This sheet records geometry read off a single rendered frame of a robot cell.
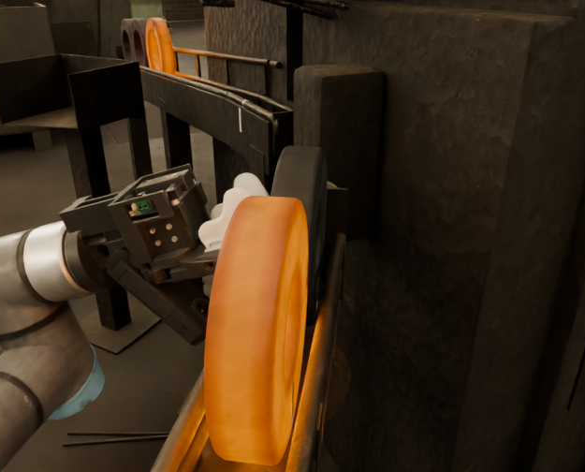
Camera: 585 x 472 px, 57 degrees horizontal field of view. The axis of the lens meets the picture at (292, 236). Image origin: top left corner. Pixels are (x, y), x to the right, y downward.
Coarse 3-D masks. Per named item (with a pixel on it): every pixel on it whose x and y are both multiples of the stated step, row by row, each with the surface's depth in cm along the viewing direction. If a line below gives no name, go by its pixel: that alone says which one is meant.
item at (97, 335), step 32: (0, 64) 123; (32, 64) 130; (64, 64) 137; (96, 64) 131; (128, 64) 123; (0, 96) 124; (32, 96) 132; (64, 96) 140; (96, 96) 116; (128, 96) 125; (64, 128) 116; (96, 128) 128; (96, 160) 130; (96, 192) 133; (96, 320) 154; (128, 320) 153; (160, 320) 155
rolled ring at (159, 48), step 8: (152, 24) 144; (160, 24) 142; (152, 32) 149; (160, 32) 141; (168, 32) 142; (152, 40) 153; (160, 40) 141; (168, 40) 142; (152, 48) 154; (160, 48) 141; (168, 48) 142; (152, 56) 155; (160, 56) 143; (168, 56) 143; (152, 64) 155; (160, 64) 145; (168, 64) 143; (168, 72) 145
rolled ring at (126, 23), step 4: (124, 20) 175; (128, 20) 175; (132, 20) 175; (124, 24) 175; (128, 24) 173; (124, 28) 176; (128, 28) 172; (124, 32) 180; (128, 32) 172; (124, 36) 182; (128, 36) 173; (124, 40) 184; (128, 40) 184; (124, 44) 184; (128, 44) 185; (124, 48) 185; (128, 48) 185; (132, 48) 172; (124, 52) 185; (128, 52) 186; (132, 52) 173; (124, 56) 186; (128, 56) 186; (132, 56) 175; (132, 60) 176
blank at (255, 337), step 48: (240, 240) 27; (288, 240) 27; (240, 288) 25; (288, 288) 29; (240, 336) 25; (288, 336) 35; (240, 384) 25; (288, 384) 32; (240, 432) 26; (288, 432) 33
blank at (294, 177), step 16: (288, 160) 42; (304, 160) 42; (320, 160) 43; (288, 176) 40; (304, 176) 40; (320, 176) 44; (272, 192) 40; (288, 192) 40; (304, 192) 40; (320, 192) 45; (304, 208) 39; (320, 208) 48; (320, 224) 50; (320, 240) 50; (320, 256) 50; (320, 272) 51
